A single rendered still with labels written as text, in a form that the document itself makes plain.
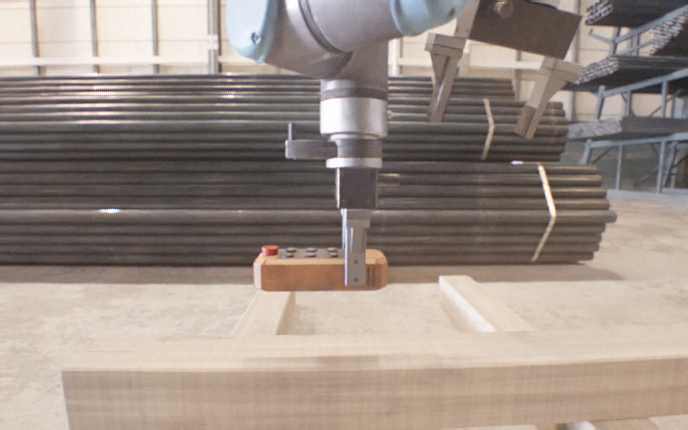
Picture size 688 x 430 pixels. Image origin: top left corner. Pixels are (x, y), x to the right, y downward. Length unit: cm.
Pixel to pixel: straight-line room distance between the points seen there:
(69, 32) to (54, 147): 947
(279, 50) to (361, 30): 9
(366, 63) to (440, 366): 41
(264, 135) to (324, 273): 127
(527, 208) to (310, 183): 98
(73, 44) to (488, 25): 1114
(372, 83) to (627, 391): 57
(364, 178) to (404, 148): 129
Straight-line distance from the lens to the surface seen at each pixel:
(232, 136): 171
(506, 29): 48
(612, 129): 695
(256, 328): 86
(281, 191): 154
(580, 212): 185
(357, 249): 44
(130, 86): 249
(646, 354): 69
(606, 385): 66
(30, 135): 217
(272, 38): 36
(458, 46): 47
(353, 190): 42
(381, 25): 31
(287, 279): 47
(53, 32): 1176
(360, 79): 45
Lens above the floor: 46
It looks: 7 degrees down
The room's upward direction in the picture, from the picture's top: straight up
